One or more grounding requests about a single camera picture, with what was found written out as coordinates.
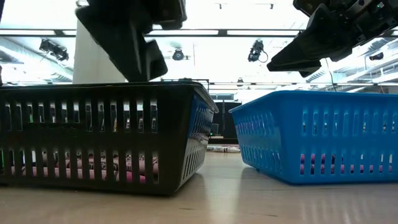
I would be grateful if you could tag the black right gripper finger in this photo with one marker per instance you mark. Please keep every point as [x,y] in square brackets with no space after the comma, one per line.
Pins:
[317,46]
[309,73]

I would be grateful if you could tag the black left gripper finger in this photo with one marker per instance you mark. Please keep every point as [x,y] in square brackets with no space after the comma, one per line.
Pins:
[157,62]
[124,49]

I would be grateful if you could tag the dark pink crayon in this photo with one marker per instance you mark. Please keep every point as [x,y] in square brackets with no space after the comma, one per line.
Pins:
[302,165]

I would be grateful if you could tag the light pink crayon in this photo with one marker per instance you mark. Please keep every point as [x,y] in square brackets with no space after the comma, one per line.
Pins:
[128,164]
[141,179]

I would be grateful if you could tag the white marker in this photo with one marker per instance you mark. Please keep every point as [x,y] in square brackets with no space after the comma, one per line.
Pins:
[222,149]

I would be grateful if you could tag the black ceiling device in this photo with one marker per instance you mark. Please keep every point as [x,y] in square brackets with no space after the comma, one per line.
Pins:
[54,49]
[376,56]
[255,51]
[178,55]

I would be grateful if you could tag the blue plastic basket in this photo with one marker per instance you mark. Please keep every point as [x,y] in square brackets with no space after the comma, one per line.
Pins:
[289,140]

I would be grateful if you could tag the black plastic basket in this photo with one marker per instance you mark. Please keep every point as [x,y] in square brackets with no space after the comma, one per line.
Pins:
[174,140]

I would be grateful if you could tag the black background cabinet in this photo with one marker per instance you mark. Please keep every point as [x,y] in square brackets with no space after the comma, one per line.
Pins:
[227,121]

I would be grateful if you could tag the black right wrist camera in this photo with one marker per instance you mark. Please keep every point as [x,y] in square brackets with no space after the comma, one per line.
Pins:
[303,7]

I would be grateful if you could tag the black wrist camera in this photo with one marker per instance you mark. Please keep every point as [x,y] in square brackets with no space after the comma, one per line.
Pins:
[168,14]
[303,7]

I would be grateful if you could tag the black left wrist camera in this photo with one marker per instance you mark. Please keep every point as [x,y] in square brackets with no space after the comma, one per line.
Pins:
[168,14]

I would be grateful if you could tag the black background rail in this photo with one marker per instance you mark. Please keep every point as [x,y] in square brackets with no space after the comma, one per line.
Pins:
[264,83]

